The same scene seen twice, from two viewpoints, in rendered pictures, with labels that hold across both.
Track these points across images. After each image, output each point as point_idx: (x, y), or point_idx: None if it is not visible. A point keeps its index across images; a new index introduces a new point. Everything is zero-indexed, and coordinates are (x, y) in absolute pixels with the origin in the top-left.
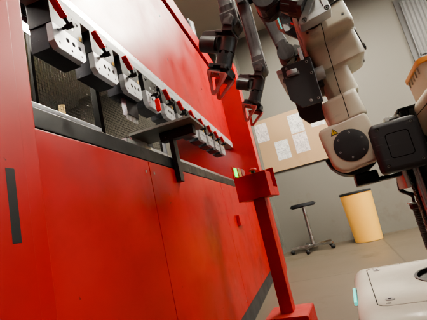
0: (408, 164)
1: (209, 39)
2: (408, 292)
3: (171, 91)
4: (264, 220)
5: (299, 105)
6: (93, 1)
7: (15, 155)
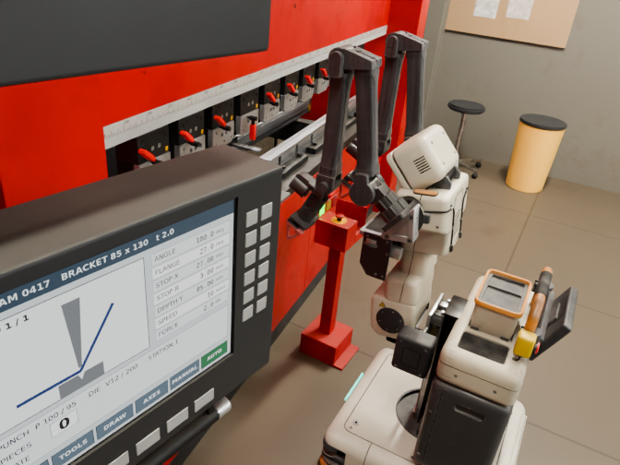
0: (408, 372)
1: (300, 188)
2: (373, 421)
3: (286, 64)
4: (333, 261)
5: (364, 271)
6: (189, 62)
7: None
